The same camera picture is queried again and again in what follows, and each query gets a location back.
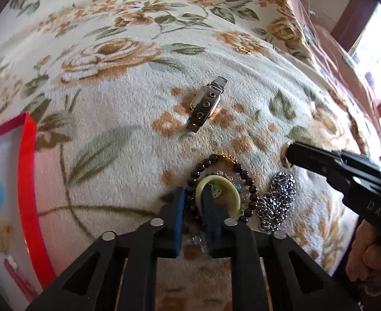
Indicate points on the small gold trinket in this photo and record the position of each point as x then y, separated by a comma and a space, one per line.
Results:
243, 50

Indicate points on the person's right hand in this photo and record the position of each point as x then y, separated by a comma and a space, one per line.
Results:
371, 262

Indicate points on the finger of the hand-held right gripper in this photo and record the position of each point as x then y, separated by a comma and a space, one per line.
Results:
313, 158

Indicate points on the window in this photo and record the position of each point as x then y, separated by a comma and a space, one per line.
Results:
375, 48

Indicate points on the wooden window frame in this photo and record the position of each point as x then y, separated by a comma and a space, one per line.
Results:
352, 9

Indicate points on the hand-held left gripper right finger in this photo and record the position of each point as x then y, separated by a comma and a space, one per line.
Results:
211, 223

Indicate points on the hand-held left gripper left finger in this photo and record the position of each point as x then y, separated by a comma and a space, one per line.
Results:
177, 220

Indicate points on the floral blanket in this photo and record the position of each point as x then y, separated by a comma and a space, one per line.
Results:
129, 103

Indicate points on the red cardboard box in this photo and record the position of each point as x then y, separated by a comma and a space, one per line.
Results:
27, 181

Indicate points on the pink bedsheet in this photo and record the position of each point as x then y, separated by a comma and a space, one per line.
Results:
333, 64

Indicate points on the red hair clip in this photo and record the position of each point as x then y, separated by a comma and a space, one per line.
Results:
19, 278

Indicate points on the yellow bangle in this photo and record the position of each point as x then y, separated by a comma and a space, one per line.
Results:
232, 197

